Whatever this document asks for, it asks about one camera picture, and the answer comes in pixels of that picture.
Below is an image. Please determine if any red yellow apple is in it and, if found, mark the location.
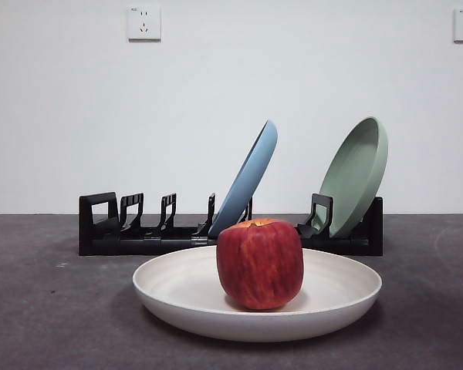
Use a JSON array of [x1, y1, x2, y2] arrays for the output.
[[215, 217, 305, 311]]

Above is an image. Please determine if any pale yellow plate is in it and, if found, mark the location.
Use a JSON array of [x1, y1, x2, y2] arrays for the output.
[[132, 245, 383, 343]]

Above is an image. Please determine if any blue plate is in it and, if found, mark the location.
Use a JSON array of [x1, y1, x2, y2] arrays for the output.
[[208, 119, 279, 238]]

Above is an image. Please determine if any green plate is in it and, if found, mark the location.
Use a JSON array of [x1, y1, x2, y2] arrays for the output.
[[316, 116, 390, 239]]

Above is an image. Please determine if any black plate rack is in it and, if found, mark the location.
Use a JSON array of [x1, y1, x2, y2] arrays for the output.
[[78, 191, 384, 257]]

